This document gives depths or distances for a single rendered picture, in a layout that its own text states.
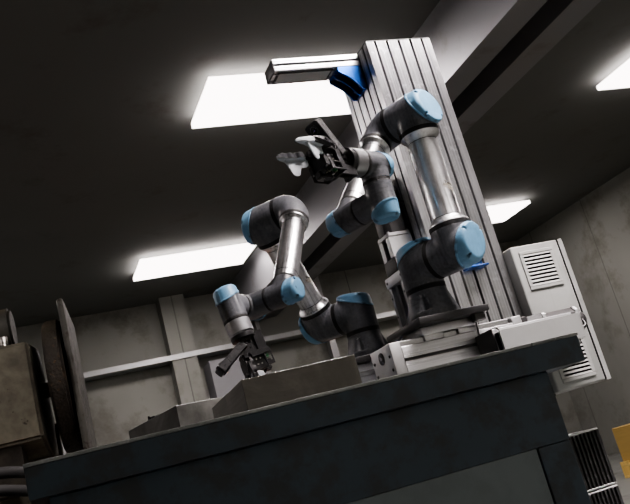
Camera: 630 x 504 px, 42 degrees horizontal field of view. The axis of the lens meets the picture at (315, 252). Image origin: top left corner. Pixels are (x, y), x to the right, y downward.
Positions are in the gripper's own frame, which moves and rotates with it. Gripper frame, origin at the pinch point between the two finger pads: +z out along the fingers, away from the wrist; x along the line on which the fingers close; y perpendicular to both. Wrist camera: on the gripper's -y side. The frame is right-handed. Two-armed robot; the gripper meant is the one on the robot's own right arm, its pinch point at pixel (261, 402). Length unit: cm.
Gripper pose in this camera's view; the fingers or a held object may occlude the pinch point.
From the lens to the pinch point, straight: 232.1
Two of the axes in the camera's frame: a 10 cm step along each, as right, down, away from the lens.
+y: 8.9, -2.7, 3.7
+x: -2.3, 4.3, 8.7
